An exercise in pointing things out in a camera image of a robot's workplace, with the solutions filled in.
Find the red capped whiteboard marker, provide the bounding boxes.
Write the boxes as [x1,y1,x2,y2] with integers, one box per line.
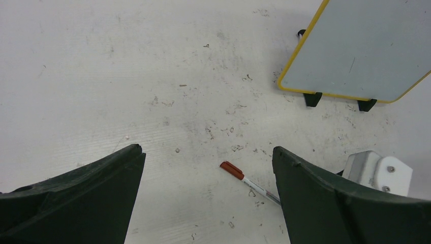
[220,161,281,206]

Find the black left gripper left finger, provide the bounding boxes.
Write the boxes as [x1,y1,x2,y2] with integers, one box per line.
[1,144,146,243]

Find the black whiteboard stand foot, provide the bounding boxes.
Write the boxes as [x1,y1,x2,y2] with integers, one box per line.
[357,99,377,112]
[303,93,322,107]

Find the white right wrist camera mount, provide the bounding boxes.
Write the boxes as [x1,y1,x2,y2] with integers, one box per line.
[338,150,413,196]

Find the black whiteboard stand foot right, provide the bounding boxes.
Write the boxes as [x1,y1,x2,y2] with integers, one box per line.
[357,99,377,112]

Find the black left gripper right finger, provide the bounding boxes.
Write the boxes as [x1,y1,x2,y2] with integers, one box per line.
[272,146,430,243]

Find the black whiteboard stand foot left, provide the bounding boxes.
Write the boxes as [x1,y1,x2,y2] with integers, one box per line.
[303,93,322,107]

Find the yellow framed whiteboard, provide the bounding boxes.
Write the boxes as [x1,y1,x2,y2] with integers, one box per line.
[278,1,430,103]

